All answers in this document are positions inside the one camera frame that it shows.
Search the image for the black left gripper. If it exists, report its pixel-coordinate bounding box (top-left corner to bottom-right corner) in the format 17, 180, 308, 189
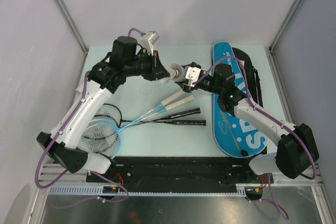
124, 49, 170, 81

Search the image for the white shuttlecock tube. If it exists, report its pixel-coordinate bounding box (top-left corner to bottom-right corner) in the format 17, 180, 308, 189
169, 63, 186, 82

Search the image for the black racket bag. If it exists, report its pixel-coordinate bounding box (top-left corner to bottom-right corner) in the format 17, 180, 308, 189
230, 47, 268, 156

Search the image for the blue racket bag cover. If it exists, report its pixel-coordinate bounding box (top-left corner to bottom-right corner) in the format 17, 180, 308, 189
212, 42, 268, 158

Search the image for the white shuttlecock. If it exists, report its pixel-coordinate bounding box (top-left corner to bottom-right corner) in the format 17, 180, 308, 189
159, 70, 179, 84

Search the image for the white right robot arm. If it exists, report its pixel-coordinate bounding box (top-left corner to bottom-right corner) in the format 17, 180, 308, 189
169, 62, 319, 183

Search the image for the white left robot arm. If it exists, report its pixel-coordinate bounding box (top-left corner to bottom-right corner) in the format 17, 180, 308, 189
37, 31, 169, 182

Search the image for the black racket upper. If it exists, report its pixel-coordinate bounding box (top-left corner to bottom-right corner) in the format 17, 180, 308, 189
94, 103, 201, 127

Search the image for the black racket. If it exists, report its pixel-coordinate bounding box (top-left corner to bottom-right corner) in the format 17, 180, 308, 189
82, 119, 207, 140
94, 103, 201, 127

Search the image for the black racket lower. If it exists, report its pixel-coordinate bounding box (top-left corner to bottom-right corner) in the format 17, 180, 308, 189
82, 119, 207, 140

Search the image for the blue racket white grip lower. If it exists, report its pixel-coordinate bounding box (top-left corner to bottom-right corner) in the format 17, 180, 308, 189
78, 95, 194, 159

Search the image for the blue racket white grip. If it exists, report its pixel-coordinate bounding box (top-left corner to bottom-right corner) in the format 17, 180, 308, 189
78, 95, 194, 159
78, 91, 183, 159

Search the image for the blue racket white grip upper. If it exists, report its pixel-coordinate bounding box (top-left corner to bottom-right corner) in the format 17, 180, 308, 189
78, 91, 183, 159

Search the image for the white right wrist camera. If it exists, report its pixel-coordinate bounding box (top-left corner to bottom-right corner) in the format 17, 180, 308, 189
184, 66, 201, 87

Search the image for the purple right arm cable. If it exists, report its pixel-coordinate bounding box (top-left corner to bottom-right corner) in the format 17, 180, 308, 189
194, 56, 320, 180

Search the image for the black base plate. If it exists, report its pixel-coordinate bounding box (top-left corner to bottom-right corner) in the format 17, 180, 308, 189
86, 156, 274, 193

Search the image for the aluminium frame post left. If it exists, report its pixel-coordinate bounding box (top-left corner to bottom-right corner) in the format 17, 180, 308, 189
54, 0, 88, 56

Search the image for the aluminium frame post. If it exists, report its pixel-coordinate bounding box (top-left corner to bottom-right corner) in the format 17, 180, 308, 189
54, 0, 88, 56
268, 0, 304, 53

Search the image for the grey cable duct rail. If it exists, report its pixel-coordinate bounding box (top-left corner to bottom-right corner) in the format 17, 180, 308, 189
49, 184, 262, 197

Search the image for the aluminium side rail right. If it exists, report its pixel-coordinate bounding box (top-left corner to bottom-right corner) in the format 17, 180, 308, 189
265, 46, 335, 223

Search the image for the aluminium frame post right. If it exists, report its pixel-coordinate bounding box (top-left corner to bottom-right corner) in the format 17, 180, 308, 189
268, 0, 304, 53

